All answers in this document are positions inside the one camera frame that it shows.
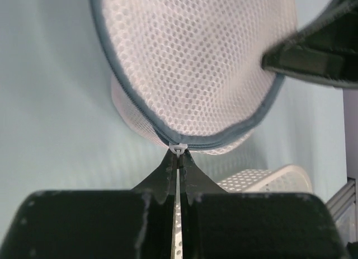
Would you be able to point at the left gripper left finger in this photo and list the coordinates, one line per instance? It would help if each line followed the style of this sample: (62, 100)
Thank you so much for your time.
(135, 223)

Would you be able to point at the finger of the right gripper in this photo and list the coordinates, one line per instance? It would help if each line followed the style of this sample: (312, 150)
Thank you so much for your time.
(324, 52)

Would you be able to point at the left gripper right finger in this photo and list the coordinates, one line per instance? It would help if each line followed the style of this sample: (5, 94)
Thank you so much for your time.
(218, 224)

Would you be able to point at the white mesh laundry bag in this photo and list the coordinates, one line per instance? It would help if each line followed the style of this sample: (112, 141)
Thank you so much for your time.
(187, 73)

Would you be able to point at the white perforated plastic basket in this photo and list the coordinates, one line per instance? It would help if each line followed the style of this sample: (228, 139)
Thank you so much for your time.
(290, 178)

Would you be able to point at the aluminium frame rail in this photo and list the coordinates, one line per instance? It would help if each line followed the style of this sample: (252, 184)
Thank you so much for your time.
(338, 200)

